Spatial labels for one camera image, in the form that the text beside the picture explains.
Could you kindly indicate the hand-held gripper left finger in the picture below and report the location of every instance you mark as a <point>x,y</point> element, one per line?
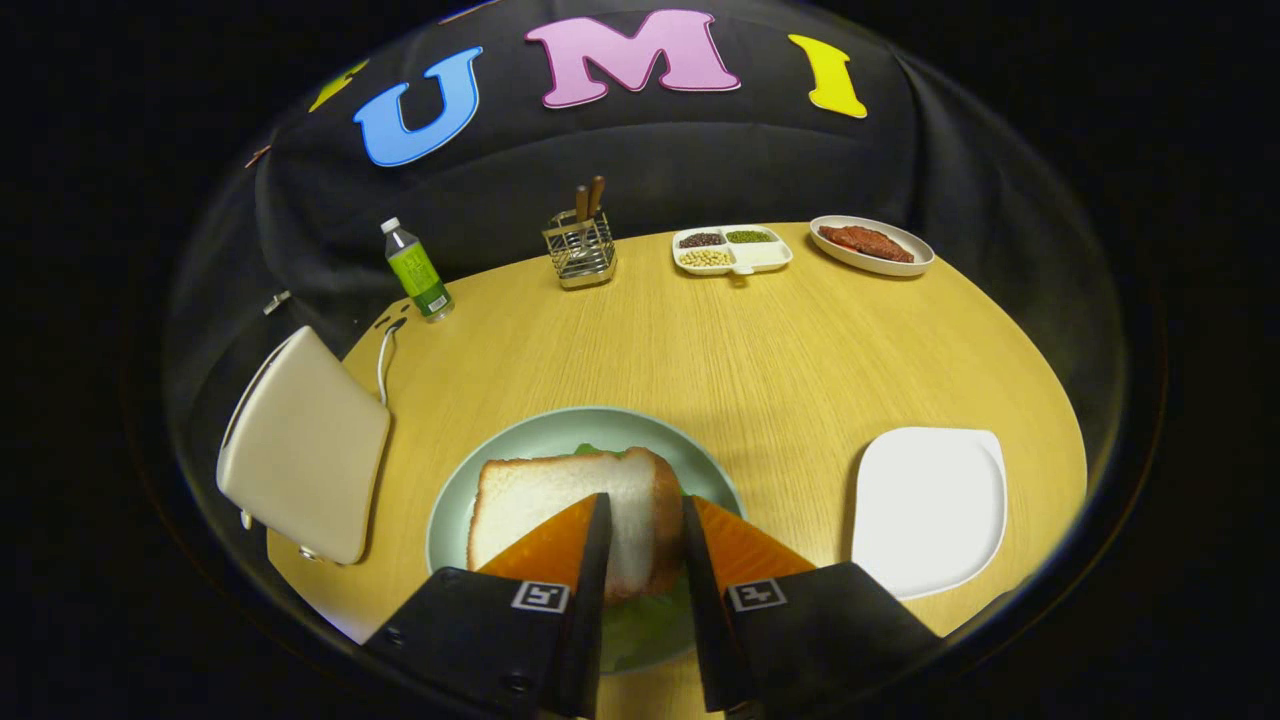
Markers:
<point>592,580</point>

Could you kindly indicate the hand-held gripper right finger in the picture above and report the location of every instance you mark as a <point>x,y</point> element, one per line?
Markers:
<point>703,600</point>

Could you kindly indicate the green lettuce leaf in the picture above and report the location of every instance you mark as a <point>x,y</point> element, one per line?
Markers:
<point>645,625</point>

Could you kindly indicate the white bread slice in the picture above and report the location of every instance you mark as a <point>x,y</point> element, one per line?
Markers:
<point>540,490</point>

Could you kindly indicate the pale green round plate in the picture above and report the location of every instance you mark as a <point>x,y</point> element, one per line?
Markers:
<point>560,430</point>

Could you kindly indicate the white square plate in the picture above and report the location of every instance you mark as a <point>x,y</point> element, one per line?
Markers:
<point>930,510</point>

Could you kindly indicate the white toaster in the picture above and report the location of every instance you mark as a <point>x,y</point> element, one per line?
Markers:
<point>300,450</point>

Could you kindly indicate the pile of pale soybeans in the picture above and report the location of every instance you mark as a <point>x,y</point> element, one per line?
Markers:
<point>705,258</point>

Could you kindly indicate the white divided dish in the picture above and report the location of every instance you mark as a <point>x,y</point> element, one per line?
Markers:
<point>765,256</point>

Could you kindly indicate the green label drink bottle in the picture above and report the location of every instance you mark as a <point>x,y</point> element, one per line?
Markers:
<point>418,275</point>

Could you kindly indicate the pile of red beans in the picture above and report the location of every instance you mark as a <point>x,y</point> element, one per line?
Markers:
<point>700,240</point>

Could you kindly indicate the beige oval plate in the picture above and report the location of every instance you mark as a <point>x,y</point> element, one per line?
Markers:
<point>845,263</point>

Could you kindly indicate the pile of green beans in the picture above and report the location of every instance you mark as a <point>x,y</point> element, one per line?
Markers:
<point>749,236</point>

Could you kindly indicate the red meat slices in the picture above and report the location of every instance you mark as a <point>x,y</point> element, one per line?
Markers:
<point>865,242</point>

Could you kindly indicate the white backdrop clip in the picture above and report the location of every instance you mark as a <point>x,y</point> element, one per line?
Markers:
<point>277,302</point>

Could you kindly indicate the pink backdrop clip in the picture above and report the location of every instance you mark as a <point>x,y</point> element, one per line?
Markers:
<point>258,156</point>

